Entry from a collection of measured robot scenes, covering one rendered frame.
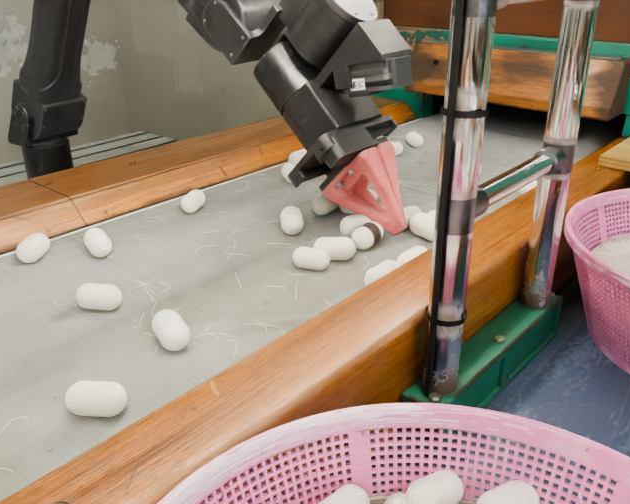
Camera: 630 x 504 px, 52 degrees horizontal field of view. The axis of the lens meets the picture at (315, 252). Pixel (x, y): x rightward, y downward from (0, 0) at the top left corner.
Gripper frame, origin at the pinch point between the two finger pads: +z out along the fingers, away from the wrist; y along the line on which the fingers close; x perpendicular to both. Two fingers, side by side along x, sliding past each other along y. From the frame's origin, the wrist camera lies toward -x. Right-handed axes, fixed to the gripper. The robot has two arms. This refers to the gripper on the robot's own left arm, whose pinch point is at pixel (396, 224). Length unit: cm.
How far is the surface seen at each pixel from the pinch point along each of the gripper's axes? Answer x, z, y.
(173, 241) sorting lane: 11.4, -10.1, -13.5
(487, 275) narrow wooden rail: -7.9, 8.2, -4.6
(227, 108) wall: 125, -93, 114
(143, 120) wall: 170, -124, 112
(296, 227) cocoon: 5.1, -4.9, -5.7
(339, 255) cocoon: 0.9, 0.1, -7.4
